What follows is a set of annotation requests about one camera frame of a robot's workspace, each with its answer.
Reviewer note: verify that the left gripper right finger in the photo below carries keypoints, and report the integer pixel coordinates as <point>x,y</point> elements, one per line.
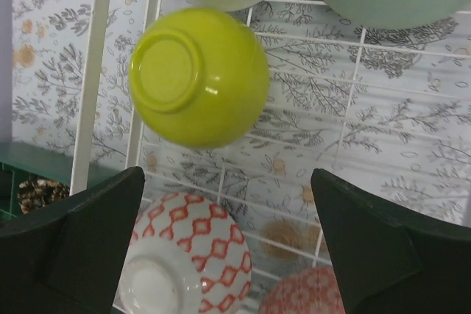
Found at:
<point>388,258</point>

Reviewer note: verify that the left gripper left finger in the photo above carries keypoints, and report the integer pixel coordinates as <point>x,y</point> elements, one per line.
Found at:
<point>68,256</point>

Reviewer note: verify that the green compartment tray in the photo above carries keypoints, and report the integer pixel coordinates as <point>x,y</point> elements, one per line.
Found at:
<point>32,178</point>

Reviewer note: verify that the red diamond pattern bowl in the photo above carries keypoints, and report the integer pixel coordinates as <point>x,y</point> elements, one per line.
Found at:
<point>186,255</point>

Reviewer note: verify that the lime green bowl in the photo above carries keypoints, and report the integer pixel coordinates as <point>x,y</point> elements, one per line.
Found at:
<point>199,78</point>

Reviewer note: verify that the red floral pattern bowl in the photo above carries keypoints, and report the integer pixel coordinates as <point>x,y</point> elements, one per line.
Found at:
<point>310,291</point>

